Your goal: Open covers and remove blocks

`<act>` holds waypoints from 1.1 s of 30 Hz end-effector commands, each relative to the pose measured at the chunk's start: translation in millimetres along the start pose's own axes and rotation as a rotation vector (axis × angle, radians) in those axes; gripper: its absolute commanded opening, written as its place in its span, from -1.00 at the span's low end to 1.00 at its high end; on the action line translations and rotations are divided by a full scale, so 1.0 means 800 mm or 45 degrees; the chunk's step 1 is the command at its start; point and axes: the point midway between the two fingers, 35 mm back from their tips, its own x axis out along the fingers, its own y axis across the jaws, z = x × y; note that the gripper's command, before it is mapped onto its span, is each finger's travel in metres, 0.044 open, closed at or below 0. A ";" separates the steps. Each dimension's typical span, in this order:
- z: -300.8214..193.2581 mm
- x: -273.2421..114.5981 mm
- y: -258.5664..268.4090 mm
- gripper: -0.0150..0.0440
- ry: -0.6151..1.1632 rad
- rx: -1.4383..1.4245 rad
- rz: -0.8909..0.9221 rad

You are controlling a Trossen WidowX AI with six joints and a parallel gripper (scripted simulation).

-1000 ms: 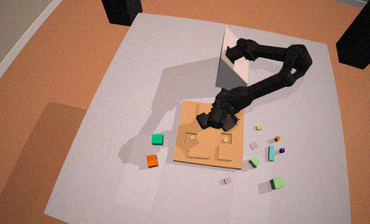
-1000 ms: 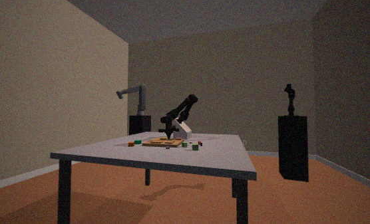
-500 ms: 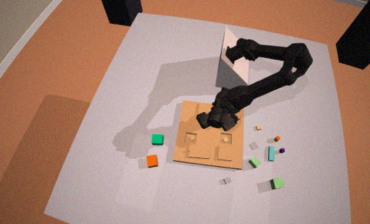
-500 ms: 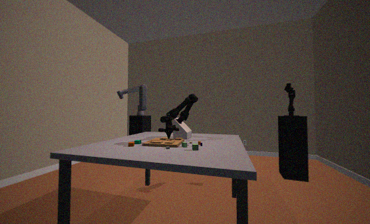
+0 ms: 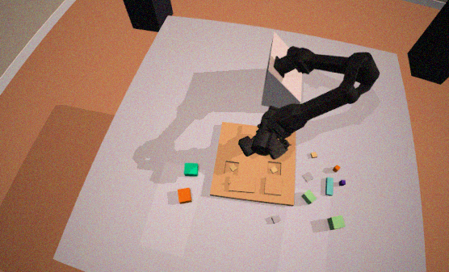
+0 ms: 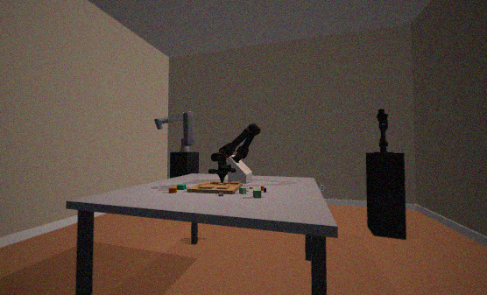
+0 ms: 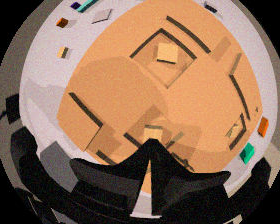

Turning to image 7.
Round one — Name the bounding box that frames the green block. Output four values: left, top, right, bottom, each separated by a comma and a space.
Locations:
240, 141, 254, 165

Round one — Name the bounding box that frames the turquoise flat block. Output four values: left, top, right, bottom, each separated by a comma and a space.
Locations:
76, 0, 97, 14

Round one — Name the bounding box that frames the small tan block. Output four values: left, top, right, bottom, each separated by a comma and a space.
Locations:
226, 123, 240, 139
156, 43, 179, 64
58, 47, 68, 57
144, 124, 163, 143

